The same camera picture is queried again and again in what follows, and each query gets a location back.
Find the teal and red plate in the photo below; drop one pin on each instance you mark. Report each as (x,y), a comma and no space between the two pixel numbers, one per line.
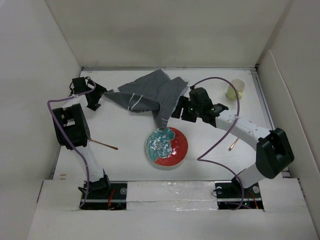
(166,148)

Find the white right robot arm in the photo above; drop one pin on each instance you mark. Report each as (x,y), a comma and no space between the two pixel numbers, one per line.
(273,152)

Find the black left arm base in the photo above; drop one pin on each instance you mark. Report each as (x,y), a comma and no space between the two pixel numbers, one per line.
(104,195)

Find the light green mug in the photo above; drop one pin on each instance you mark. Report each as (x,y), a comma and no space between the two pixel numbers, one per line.
(237,88)

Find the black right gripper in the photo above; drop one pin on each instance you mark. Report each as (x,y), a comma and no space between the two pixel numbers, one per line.
(183,102)

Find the copper fork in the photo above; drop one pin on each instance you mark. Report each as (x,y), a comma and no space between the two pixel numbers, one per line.
(103,144)

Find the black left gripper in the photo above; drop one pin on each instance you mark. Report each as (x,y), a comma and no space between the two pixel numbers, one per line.
(98,91)

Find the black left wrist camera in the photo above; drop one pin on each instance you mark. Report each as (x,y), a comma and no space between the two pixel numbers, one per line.
(78,85)

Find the copper spoon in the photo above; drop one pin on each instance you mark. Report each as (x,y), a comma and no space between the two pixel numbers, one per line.
(233,145)

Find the grey cloth placemat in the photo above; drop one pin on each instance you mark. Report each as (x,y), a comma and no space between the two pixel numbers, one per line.
(155,92)

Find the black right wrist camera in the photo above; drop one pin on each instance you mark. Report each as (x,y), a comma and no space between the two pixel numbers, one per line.
(200,98)

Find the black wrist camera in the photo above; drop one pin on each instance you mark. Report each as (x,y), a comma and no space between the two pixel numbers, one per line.
(200,98)
(78,85)

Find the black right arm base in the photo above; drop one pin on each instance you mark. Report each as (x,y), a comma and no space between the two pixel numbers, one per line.
(229,196)

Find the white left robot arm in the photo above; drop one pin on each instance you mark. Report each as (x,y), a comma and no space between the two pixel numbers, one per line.
(72,129)

